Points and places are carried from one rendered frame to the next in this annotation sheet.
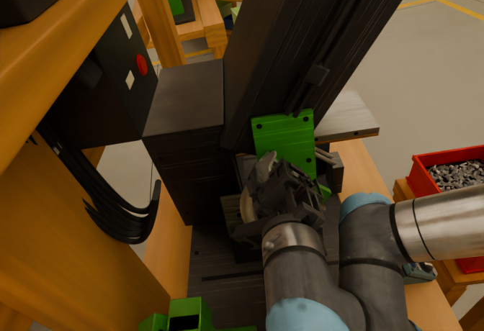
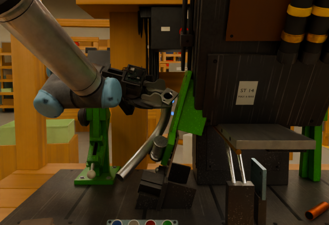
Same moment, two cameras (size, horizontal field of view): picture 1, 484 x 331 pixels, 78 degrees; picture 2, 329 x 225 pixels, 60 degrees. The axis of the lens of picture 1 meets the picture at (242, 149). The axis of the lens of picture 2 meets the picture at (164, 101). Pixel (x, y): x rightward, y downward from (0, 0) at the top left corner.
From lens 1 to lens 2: 99 cm
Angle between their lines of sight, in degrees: 83
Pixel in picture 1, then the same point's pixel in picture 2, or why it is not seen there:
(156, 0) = not seen: outside the picture
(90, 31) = not seen: outside the picture
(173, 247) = not seen: hidden behind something
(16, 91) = not seen: outside the picture
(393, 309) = (58, 81)
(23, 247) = (113, 52)
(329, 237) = (170, 215)
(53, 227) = (124, 59)
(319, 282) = not seen: hidden behind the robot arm
